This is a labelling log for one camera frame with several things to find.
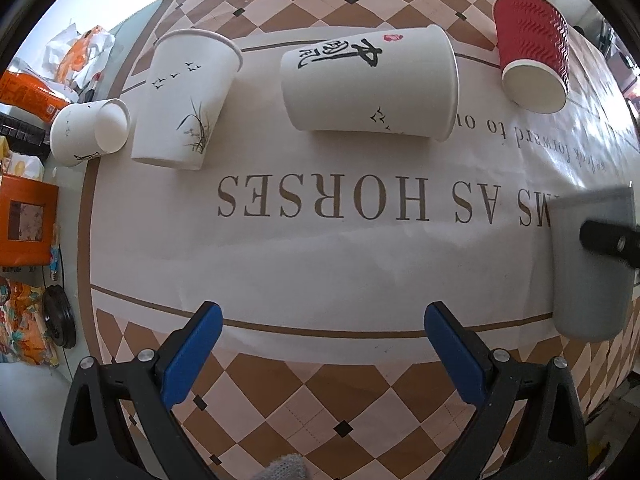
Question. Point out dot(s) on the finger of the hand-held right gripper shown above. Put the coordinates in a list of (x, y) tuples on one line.
[(607, 237)]

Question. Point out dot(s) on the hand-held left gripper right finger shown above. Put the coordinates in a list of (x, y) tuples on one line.
[(455, 355)]

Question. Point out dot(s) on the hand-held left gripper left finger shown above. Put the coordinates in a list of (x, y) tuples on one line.
[(192, 355)]

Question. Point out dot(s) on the grey plastic cup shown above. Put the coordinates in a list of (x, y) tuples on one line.
[(585, 295)]

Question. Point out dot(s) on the red ribbed paper cup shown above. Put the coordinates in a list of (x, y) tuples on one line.
[(532, 45)]

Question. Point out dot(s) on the small white paper cup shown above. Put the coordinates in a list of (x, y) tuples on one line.
[(80, 132)]

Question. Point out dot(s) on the white paper cup grass print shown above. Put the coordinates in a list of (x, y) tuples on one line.
[(185, 90)]

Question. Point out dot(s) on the large white calligraphy paper cup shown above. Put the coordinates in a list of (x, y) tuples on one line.
[(350, 90)]

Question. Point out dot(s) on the black round lid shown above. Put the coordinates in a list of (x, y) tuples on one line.
[(60, 315)]

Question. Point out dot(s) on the checkered printed table mat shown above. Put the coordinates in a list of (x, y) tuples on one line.
[(325, 260)]

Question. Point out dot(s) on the colourful floral packet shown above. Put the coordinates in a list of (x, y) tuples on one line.
[(20, 325)]

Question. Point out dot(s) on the orange box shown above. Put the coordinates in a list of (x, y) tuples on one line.
[(22, 240)]

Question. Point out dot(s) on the yellow and white packet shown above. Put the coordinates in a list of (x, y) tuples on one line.
[(20, 166)]

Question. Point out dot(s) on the black box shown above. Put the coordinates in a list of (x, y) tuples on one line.
[(20, 134)]

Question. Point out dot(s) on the orange snack packet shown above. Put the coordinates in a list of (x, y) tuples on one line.
[(25, 95)]

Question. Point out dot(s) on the white and orange plastic bag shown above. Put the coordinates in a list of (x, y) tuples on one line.
[(75, 55)]

